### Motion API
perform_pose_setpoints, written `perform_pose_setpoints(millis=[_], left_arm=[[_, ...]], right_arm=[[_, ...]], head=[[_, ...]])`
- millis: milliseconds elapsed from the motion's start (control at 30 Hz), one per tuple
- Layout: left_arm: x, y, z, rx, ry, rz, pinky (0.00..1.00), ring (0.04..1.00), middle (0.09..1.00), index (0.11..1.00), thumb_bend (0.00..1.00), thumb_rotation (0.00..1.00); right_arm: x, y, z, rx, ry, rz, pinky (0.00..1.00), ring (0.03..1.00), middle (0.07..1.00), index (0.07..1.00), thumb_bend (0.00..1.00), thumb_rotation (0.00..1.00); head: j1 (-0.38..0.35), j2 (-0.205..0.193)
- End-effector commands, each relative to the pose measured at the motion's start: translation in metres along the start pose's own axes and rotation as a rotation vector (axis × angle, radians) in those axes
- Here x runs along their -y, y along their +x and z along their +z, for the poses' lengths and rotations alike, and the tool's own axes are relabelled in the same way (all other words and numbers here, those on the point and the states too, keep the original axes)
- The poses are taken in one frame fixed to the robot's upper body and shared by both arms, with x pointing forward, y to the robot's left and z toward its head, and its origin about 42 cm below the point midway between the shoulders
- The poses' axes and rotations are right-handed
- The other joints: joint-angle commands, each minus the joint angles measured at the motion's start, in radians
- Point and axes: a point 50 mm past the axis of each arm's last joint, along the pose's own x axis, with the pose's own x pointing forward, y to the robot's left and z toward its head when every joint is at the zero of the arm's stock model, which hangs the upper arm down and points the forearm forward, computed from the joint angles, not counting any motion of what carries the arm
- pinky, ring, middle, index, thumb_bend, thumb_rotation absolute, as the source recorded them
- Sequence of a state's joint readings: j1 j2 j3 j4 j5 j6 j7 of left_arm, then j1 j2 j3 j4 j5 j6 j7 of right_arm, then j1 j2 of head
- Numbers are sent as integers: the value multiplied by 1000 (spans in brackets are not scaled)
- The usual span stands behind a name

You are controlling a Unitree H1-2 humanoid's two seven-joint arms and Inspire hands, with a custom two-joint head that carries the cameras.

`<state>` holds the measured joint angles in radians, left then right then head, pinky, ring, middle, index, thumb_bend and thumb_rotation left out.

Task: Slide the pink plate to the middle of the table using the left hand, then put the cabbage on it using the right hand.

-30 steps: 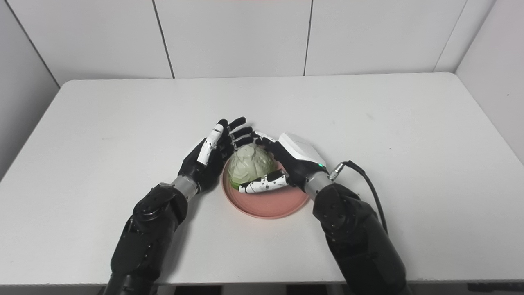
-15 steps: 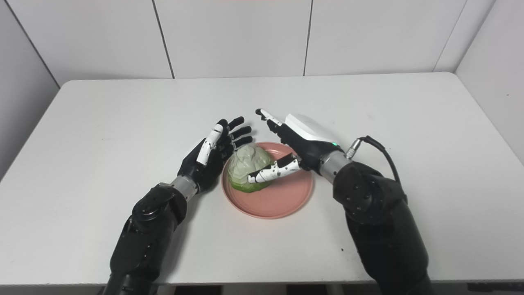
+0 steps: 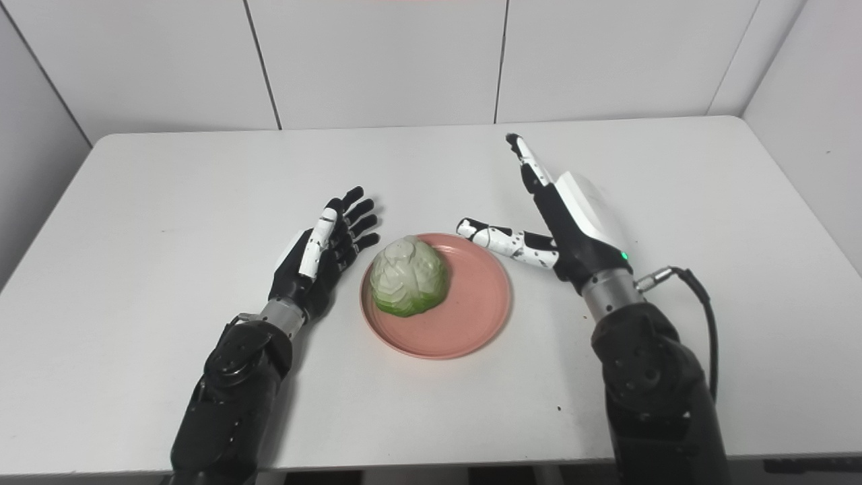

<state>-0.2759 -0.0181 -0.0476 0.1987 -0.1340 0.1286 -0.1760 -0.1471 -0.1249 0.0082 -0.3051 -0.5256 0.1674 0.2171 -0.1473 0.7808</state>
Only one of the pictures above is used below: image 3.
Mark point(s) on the pink round plate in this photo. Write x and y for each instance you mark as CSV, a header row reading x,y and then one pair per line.
x,y
465,303

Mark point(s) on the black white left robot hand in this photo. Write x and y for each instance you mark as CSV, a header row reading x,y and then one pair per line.
x,y
303,283

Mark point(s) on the black under-table bracket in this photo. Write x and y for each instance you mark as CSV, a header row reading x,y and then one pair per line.
x,y
808,465

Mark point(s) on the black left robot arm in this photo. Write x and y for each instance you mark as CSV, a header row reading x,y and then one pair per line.
x,y
229,391

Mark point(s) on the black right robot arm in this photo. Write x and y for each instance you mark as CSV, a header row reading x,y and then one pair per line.
x,y
653,377

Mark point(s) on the green white toy cabbage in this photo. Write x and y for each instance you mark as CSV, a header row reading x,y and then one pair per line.
x,y
407,276

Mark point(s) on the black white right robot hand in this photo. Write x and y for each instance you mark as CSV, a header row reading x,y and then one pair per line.
x,y
579,229

